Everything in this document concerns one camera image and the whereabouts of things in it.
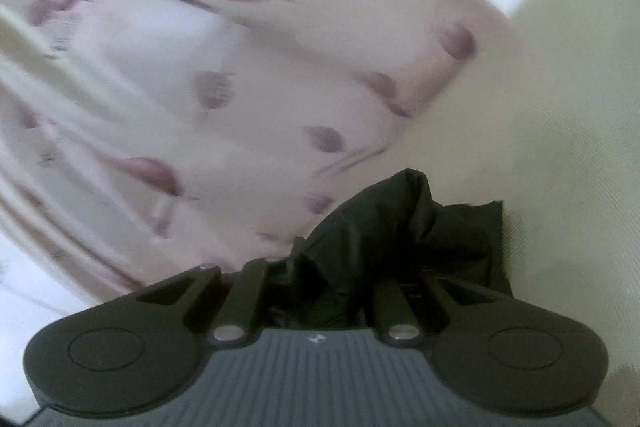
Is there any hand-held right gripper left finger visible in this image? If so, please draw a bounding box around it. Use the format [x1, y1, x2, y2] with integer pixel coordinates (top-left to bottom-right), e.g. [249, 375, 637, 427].
[134, 258, 281, 349]

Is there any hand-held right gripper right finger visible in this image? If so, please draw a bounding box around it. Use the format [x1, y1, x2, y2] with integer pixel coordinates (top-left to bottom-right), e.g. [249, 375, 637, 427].
[371, 273, 502, 349]

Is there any black jacket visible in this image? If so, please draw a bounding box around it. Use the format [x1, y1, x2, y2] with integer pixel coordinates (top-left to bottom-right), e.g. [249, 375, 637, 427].
[272, 168, 514, 331]

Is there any leaf printed pink curtain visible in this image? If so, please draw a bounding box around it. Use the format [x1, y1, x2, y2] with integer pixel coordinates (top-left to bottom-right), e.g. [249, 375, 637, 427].
[0, 0, 517, 295]

